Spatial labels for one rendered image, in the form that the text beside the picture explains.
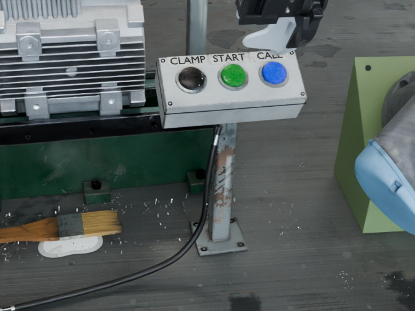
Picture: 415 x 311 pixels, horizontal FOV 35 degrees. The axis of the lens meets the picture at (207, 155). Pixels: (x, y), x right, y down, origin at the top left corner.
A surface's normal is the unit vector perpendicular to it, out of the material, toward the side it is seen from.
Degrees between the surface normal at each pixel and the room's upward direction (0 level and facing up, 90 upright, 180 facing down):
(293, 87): 30
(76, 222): 0
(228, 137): 90
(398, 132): 35
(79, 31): 0
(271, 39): 123
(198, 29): 90
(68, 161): 90
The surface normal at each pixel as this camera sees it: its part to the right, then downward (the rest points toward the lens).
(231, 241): 0.04, -0.83
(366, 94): 0.11, -0.22
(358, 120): -0.99, 0.04
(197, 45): 0.22, 0.55
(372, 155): -0.58, -0.67
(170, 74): 0.14, -0.43
